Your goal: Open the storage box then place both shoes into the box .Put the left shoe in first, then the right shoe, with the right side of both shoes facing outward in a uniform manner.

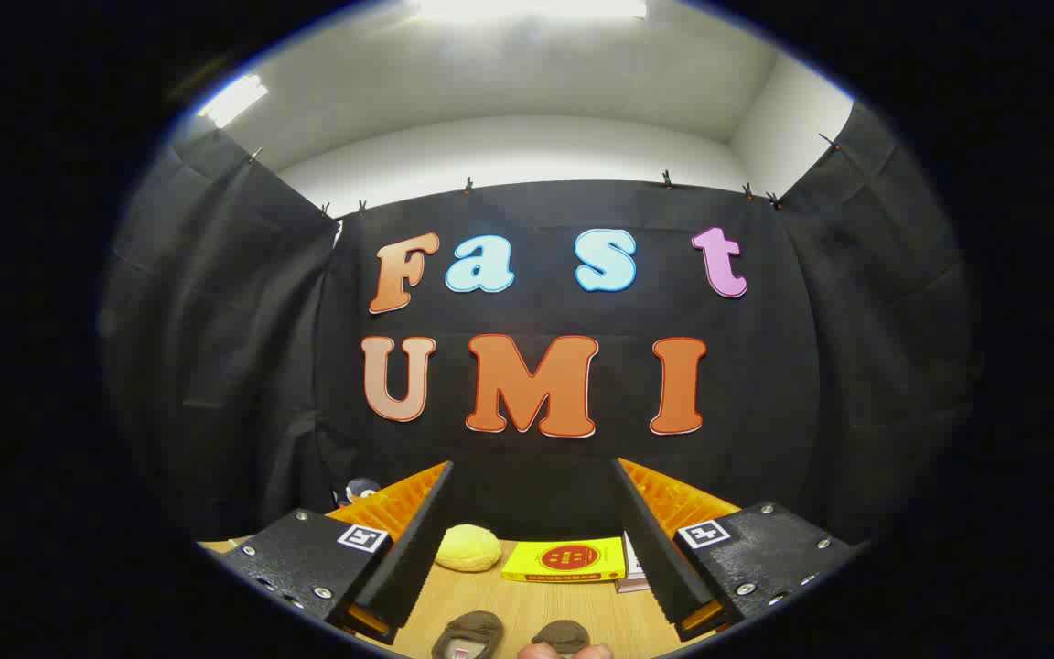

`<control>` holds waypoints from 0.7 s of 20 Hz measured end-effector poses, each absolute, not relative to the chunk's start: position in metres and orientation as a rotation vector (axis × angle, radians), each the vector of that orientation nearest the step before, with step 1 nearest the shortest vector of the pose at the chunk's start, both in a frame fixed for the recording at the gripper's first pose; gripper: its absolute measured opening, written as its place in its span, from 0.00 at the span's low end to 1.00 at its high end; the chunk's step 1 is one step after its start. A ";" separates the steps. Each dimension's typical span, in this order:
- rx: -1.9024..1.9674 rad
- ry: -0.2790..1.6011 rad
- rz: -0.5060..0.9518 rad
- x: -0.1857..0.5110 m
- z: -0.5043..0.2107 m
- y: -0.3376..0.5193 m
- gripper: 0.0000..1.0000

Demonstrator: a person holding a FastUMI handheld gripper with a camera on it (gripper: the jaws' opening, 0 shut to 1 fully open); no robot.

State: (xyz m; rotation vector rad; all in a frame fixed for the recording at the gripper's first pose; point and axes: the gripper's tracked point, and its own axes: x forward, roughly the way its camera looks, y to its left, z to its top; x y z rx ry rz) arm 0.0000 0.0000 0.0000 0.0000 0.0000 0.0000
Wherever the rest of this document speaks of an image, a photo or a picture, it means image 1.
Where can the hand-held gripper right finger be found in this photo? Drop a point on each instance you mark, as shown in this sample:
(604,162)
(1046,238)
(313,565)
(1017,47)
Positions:
(660,558)

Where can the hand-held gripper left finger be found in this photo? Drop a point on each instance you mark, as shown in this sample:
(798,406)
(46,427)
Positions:
(403,558)

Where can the brown fuzzy shoe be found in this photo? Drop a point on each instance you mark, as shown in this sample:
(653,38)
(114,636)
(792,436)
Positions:
(562,633)
(477,627)

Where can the white paperback book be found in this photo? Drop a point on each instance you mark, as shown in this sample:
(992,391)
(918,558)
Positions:
(634,558)

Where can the grey paperback book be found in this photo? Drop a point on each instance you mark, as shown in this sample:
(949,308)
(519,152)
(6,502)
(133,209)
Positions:
(632,585)

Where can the yellow plush bun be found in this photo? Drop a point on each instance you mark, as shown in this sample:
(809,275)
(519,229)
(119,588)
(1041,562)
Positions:
(467,547)

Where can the penguin plush toy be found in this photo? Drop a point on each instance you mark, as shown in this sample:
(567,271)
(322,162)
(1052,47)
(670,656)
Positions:
(358,492)

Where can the yellow book with red circle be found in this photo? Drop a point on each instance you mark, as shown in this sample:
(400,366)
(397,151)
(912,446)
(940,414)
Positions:
(564,558)

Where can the black backdrop cloth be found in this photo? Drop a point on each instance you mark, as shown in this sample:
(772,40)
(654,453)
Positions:
(765,366)

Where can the ceiling light panel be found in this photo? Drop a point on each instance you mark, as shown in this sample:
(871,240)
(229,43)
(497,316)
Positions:
(527,7)
(232,99)

